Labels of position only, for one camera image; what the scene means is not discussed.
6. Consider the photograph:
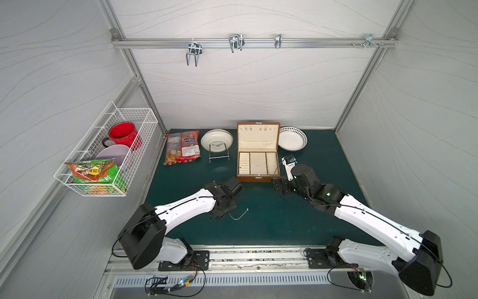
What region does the double metal hook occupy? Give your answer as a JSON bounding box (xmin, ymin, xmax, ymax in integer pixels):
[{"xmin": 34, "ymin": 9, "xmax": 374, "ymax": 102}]
[{"xmin": 185, "ymin": 41, "xmax": 202, "ymax": 67}]

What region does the metal loop hook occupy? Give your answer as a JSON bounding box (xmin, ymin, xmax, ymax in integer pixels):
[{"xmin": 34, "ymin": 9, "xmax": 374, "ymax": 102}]
[{"xmin": 229, "ymin": 34, "xmax": 245, "ymax": 53}]

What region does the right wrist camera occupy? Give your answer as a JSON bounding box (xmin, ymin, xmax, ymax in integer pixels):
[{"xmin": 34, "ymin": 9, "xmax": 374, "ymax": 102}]
[{"xmin": 281, "ymin": 154, "xmax": 297, "ymax": 181}]

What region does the white wire wall basket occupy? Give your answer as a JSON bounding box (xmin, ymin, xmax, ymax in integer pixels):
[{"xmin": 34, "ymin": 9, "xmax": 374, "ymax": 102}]
[{"xmin": 54, "ymin": 102, "xmax": 158, "ymax": 197}]

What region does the white patterned rim bowl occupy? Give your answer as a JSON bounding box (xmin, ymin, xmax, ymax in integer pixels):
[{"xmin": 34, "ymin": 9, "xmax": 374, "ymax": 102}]
[{"xmin": 278, "ymin": 127, "xmax": 308, "ymax": 151}]

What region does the red candy bag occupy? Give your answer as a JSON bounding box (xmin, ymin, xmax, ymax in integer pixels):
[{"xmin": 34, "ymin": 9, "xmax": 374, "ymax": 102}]
[{"xmin": 163, "ymin": 130, "xmax": 201, "ymax": 166}]

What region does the right black cable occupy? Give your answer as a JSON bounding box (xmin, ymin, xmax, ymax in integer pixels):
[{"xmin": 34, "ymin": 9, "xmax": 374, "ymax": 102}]
[{"xmin": 326, "ymin": 263, "xmax": 374, "ymax": 292}]

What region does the grey plate in basket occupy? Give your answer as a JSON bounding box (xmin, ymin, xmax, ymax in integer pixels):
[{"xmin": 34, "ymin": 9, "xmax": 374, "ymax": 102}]
[{"xmin": 95, "ymin": 145, "xmax": 129, "ymax": 168}]

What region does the small metal hook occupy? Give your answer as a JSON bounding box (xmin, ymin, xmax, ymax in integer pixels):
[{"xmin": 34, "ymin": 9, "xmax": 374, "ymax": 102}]
[{"xmin": 275, "ymin": 34, "xmax": 282, "ymax": 49}]

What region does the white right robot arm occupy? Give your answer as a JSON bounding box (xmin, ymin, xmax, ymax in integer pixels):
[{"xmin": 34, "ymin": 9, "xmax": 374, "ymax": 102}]
[{"xmin": 273, "ymin": 156, "xmax": 445, "ymax": 297}]

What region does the speckled cream plate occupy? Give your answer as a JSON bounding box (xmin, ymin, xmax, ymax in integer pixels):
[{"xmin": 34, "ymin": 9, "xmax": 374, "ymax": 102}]
[{"xmin": 200, "ymin": 129, "xmax": 234, "ymax": 150}]

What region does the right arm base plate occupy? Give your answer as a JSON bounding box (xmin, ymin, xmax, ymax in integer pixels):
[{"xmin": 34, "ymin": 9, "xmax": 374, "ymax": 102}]
[{"xmin": 302, "ymin": 247, "xmax": 358, "ymax": 269}]

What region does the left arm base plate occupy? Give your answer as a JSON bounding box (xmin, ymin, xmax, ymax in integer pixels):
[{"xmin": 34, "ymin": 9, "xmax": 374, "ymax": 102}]
[{"xmin": 158, "ymin": 250, "xmax": 210, "ymax": 272}]

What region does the silver jewelry chain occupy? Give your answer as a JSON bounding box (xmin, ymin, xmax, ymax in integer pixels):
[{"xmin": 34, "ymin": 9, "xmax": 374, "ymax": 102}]
[{"xmin": 227, "ymin": 208, "xmax": 250, "ymax": 221}]

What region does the green snack bag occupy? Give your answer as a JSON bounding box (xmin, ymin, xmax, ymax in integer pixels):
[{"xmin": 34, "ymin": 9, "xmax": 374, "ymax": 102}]
[{"xmin": 65, "ymin": 159, "xmax": 128, "ymax": 196}]

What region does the red enamel mug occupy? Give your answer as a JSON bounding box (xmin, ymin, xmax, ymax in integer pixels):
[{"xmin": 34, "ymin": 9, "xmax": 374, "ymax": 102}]
[{"xmin": 102, "ymin": 122, "xmax": 143, "ymax": 151}]

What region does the chrome wire plate stand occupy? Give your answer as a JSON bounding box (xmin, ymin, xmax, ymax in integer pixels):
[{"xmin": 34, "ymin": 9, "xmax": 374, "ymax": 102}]
[{"xmin": 208, "ymin": 141, "xmax": 230, "ymax": 163}]

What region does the metal bracket hook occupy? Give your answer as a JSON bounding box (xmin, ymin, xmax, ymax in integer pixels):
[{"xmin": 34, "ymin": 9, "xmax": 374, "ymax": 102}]
[{"xmin": 351, "ymin": 34, "xmax": 384, "ymax": 49}]

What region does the left cable bundle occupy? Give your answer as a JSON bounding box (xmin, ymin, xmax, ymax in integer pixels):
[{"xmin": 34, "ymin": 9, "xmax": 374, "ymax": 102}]
[{"xmin": 144, "ymin": 261, "xmax": 207, "ymax": 299}]

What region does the brown jewelry box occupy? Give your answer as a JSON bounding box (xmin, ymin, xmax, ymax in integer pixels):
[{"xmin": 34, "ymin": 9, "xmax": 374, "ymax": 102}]
[{"xmin": 237, "ymin": 122, "xmax": 280, "ymax": 183}]

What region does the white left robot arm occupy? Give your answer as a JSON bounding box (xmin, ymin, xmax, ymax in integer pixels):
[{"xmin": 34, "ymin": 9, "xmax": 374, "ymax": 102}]
[{"xmin": 117, "ymin": 177, "xmax": 243, "ymax": 270}]

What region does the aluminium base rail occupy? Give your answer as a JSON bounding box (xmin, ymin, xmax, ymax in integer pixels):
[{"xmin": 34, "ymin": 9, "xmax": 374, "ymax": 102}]
[{"xmin": 104, "ymin": 240, "xmax": 398, "ymax": 275}]

